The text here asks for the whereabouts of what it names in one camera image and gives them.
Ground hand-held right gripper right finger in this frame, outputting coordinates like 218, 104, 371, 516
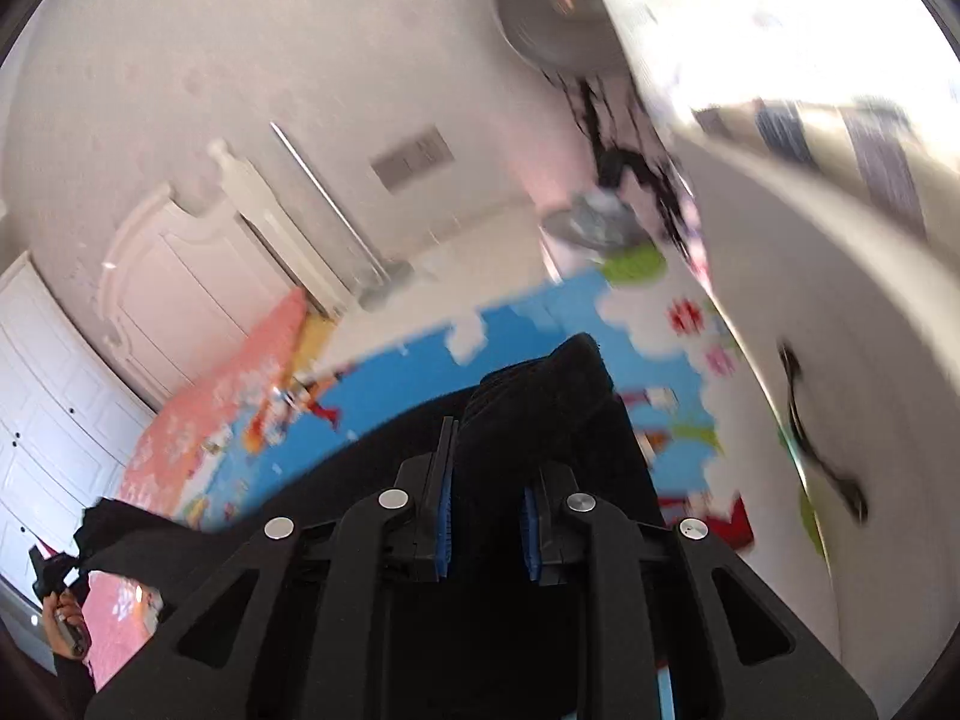
522, 463, 877, 720

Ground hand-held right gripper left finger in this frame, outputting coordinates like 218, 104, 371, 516
86, 416, 460, 720

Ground black pants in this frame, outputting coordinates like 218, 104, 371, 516
73, 333, 668, 720

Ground person's left forearm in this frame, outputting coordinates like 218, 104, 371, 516
51, 651, 102, 720

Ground person's left hand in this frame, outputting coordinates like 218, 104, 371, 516
43, 589, 85, 659

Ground white wardrobe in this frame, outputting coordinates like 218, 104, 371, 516
0, 250, 155, 610

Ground blue cartoon printed blanket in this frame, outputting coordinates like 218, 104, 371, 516
127, 268, 751, 550

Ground pink floral blanket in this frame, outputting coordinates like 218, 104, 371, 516
81, 288, 313, 691

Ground black curved object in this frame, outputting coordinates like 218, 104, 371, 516
777, 343, 869, 524

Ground white headboard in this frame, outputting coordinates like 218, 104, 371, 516
97, 138, 391, 407

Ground metal pole stand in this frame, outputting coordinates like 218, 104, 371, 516
268, 121, 415, 310

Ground round white fan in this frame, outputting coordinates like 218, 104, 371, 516
493, 0, 627, 70

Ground grey wall panel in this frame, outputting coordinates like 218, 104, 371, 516
370, 124, 455, 192

